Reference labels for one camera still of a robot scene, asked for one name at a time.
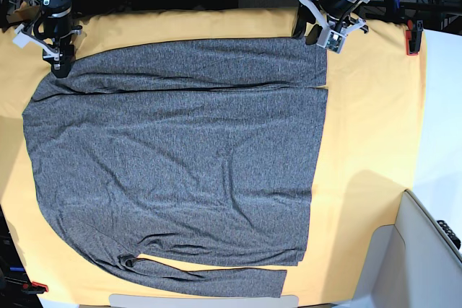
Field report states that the grey long-sleeve shirt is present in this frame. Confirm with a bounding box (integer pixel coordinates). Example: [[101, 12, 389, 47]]
[[22, 38, 328, 297]]

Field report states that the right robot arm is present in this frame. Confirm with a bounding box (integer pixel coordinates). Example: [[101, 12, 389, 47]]
[[32, 0, 82, 78]]

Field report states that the red-black clamp left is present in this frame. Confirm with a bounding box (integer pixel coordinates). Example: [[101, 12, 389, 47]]
[[21, 282, 48, 295]]

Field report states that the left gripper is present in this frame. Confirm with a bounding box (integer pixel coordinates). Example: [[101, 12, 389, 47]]
[[291, 0, 356, 45]]

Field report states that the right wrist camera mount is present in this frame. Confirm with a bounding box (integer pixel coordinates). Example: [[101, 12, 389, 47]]
[[12, 23, 82, 61]]

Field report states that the white plastic bin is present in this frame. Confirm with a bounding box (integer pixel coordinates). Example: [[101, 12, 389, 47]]
[[350, 190, 461, 307]]

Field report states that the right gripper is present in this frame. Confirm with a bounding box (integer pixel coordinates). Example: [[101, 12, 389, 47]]
[[43, 13, 75, 79]]

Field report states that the red-black clamp right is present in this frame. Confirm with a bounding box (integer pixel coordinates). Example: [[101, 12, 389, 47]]
[[406, 19, 424, 56]]

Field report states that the red-black clamp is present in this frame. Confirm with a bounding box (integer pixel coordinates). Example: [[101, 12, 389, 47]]
[[21, 282, 48, 295], [406, 19, 424, 56]]

